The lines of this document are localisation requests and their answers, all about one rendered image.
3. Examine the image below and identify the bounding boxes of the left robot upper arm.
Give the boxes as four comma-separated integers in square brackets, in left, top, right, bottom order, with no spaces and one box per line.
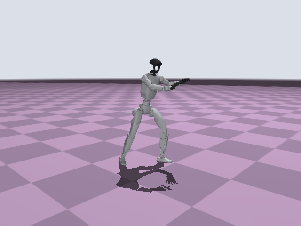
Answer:
[160,76,174,86]

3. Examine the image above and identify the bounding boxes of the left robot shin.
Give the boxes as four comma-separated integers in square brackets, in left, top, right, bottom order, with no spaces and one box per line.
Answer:
[159,136,168,158]

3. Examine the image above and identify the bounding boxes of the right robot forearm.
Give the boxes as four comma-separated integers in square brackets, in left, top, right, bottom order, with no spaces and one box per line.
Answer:
[151,84,173,92]

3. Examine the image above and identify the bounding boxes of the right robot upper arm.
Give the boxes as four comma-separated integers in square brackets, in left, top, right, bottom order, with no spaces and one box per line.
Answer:
[141,74,157,92]

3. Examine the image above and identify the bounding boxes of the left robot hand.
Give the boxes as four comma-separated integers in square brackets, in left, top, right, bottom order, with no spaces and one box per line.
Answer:
[180,78,190,83]

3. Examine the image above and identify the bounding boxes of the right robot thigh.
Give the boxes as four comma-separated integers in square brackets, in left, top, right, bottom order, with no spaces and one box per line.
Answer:
[129,107,142,140]

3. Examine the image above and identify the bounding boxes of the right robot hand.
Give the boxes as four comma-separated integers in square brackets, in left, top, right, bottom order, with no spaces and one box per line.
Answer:
[170,81,185,90]

